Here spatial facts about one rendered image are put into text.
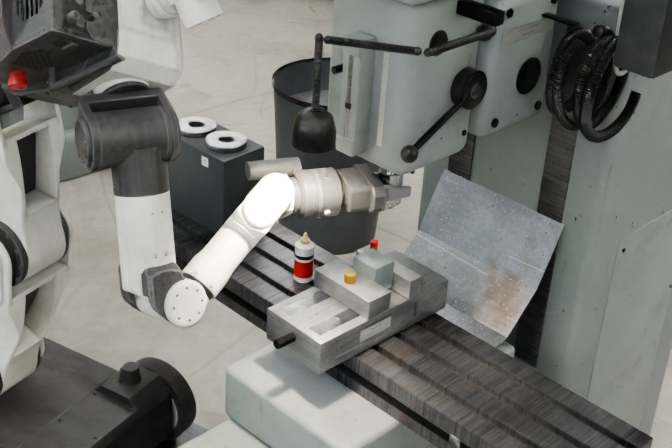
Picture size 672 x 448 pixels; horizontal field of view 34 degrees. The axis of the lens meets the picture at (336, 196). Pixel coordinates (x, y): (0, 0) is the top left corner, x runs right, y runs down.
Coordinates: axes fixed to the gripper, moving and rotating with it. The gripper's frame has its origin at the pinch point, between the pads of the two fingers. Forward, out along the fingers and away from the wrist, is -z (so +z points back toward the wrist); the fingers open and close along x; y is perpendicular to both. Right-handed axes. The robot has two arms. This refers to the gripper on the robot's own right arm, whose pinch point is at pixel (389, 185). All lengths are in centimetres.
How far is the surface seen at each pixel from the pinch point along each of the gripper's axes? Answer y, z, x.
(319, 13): 121, -145, 435
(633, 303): 38, -64, 4
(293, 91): 72, -53, 209
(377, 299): 19.7, 3.4, -7.4
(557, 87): -22.3, -24.8, -11.0
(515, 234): 19.3, -33.8, 8.3
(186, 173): 20, 26, 50
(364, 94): -21.5, 9.4, -6.5
